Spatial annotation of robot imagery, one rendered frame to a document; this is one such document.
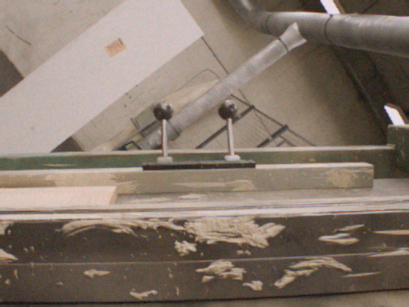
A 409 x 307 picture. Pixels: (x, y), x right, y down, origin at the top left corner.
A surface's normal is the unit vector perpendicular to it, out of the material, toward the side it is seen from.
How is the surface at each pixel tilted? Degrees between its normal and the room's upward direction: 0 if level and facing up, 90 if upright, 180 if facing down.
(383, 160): 90
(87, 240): 90
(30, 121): 90
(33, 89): 90
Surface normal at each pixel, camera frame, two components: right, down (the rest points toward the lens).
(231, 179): 0.02, 0.12
